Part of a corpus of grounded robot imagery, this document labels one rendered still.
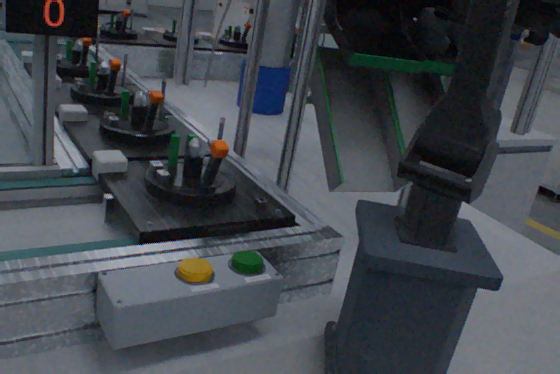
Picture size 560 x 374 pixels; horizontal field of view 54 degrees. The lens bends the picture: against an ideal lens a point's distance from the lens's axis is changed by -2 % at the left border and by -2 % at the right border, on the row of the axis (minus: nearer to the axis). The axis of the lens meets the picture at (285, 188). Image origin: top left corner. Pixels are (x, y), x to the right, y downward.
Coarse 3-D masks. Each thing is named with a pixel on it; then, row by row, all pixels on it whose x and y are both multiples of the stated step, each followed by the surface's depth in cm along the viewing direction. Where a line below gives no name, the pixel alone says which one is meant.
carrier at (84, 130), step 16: (128, 96) 104; (144, 96) 102; (64, 112) 103; (80, 112) 105; (112, 112) 102; (128, 112) 106; (144, 112) 102; (160, 112) 108; (64, 128) 103; (80, 128) 101; (96, 128) 103; (112, 128) 98; (128, 128) 100; (144, 128) 99; (160, 128) 103; (176, 128) 111; (80, 144) 94; (96, 144) 95; (112, 144) 97; (128, 144) 98; (144, 144) 99; (160, 144) 101; (128, 160) 93; (144, 160) 94
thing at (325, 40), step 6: (324, 36) 194; (330, 36) 192; (318, 42) 197; (324, 42) 195; (330, 42) 192; (510, 42) 203; (510, 48) 205; (504, 54) 204; (504, 60) 206; (504, 66) 207; (444, 78) 192; (450, 78) 194; (498, 78) 208; (444, 84) 193; (498, 84) 209
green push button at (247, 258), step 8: (232, 256) 68; (240, 256) 68; (248, 256) 69; (256, 256) 69; (232, 264) 68; (240, 264) 67; (248, 264) 67; (256, 264) 67; (248, 272) 67; (256, 272) 67
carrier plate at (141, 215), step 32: (160, 160) 94; (224, 160) 99; (128, 192) 80; (256, 192) 88; (128, 224) 74; (160, 224) 73; (192, 224) 74; (224, 224) 76; (256, 224) 79; (288, 224) 83
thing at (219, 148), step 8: (208, 144) 77; (216, 144) 75; (224, 144) 76; (216, 152) 75; (224, 152) 76; (216, 160) 77; (208, 168) 78; (216, 168) 78; (208, 176) 78; (208, 184) 80
